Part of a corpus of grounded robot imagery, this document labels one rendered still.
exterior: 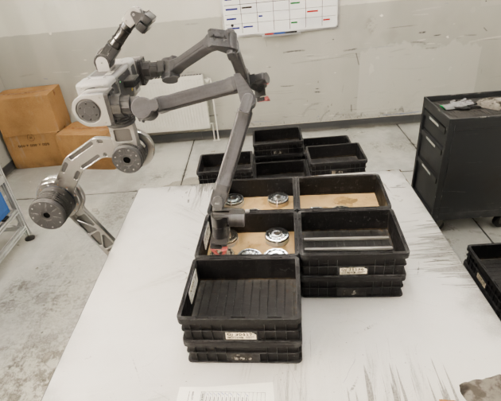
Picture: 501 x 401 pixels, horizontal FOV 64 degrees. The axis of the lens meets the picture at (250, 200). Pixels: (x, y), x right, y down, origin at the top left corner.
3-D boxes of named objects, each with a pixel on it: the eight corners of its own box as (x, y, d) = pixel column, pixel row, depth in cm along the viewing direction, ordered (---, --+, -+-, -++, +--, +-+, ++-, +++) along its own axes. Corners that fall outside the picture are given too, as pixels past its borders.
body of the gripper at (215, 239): (230, 230, 163) (229, 216, 159) (227, 247, 155) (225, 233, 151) (214, 229, 164) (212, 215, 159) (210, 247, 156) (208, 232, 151)
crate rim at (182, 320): (176, 325, 130) (175, 319, 129) (194, 262, 155) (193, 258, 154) (301, 325, 126) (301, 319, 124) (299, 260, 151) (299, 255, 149)
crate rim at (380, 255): (299, 260, 151) (299, 255, 149) (297, 215, 176) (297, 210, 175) (410, 258, 146) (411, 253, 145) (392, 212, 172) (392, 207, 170)
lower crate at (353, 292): (300, 300, 162) (300, 278, 155) (298, 251, 187) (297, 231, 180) (403, 299, 157) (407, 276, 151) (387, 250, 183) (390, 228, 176)
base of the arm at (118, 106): (118, 117, 158) (109, 87, 151) (137, 115, 157) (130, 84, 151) (111, 126, 151) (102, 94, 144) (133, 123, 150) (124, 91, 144)
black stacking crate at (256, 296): (182, 344, 135) (176, 320, 129) (198, 281, 160) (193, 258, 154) (301, 344, 131) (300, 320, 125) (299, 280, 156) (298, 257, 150)
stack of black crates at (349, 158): (310, 217, 305) (310, 164, 281) (305, 196, 330) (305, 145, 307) (363, 213, 303) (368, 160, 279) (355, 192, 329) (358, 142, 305)
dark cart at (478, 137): (428, 235, 298) (449, 119, 250) (408, 202, 336) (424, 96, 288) (511, 229, 295) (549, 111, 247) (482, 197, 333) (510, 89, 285)
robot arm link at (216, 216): (211, 207, 154) (209, 216, 149) (229, 207, 154) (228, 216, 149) (212, 221, 158) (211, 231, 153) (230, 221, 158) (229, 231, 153)
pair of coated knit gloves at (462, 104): (444, 112, 270) (445, 107, 268) (434, 103, 285) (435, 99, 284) (483, 109, 268) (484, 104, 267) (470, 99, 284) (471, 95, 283)
